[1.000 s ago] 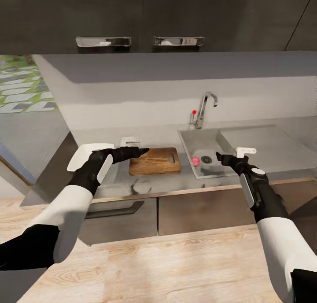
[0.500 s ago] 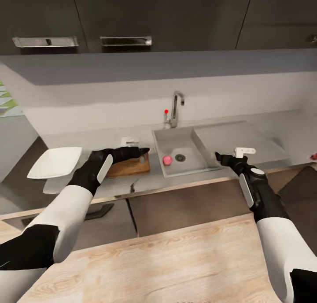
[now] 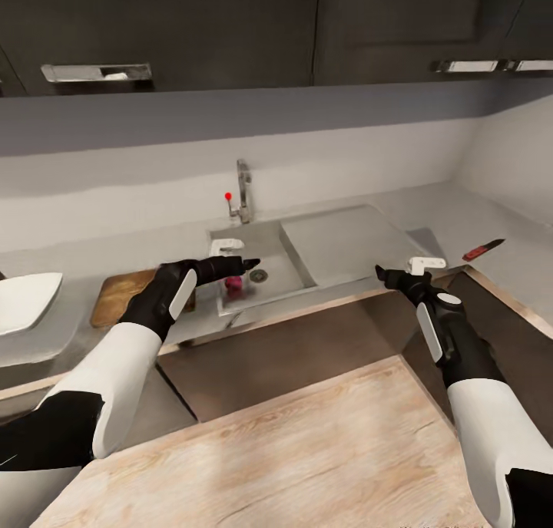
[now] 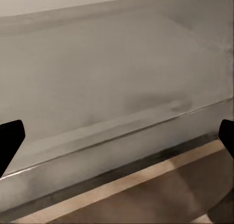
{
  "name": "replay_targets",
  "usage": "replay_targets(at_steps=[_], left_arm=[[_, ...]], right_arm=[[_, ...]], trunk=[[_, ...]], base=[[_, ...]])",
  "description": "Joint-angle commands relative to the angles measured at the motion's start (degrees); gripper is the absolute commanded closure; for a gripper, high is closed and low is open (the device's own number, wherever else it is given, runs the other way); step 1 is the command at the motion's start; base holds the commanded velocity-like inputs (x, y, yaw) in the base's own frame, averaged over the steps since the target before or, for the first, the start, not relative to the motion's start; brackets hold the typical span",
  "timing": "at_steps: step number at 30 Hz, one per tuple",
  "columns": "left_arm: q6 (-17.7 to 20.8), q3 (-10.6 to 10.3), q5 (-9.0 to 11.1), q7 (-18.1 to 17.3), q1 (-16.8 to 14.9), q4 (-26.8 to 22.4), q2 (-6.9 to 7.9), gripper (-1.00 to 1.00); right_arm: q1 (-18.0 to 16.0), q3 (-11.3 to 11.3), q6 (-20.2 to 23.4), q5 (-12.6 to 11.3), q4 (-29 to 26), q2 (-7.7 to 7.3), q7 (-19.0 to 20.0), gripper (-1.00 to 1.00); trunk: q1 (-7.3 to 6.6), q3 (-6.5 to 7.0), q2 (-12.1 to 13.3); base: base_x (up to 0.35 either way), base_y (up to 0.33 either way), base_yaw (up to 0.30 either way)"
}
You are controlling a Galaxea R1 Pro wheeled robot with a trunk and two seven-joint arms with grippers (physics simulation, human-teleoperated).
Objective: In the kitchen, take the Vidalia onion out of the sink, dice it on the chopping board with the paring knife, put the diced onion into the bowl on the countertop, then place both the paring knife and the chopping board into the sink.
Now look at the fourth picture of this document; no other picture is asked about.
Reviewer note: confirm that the drop in sink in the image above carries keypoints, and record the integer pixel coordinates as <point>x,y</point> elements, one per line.
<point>80,81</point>

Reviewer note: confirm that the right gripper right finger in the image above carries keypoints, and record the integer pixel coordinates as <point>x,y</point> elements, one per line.
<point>226,135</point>

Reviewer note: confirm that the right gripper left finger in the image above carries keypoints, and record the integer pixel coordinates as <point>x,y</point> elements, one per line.
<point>11,136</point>

